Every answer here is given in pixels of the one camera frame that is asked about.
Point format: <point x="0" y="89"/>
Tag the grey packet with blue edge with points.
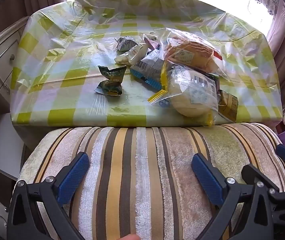
<point x="147" y="67"/>

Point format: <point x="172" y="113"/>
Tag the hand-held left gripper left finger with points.
<point x="73" y="175"/>

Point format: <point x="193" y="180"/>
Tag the bread in clear bag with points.
<point x="190" y="55"/>

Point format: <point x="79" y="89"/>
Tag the cream biscuit packet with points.
<point x="122" y="58"/>

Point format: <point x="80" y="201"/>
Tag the white packet with logo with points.
<point x="137" y="52"/>

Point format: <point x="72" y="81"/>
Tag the pink snack packet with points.
<point x="152" y="43"/>

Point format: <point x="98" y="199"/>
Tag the person's left hand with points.
<point x="130" y="237"/>

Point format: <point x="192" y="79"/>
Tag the green candy packet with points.
<point x="110" y="87"/>
<point x="112" y="73"/>

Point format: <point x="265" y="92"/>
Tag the brown gold snack packet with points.
<point x="228" y="105"/>

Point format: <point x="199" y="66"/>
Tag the silver white cabinet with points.
<point x="0" y="60"/>

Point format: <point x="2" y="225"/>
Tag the yellow checked plastic tablecloth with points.
<point x="70" y="42"/>

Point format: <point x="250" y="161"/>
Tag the round bun in zip bag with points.
<point x="190" y="97"/>

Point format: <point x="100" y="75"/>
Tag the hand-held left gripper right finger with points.
<point x="207" y="177"/>

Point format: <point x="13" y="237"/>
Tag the white green snack packet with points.
<point x="126" y="43"/>

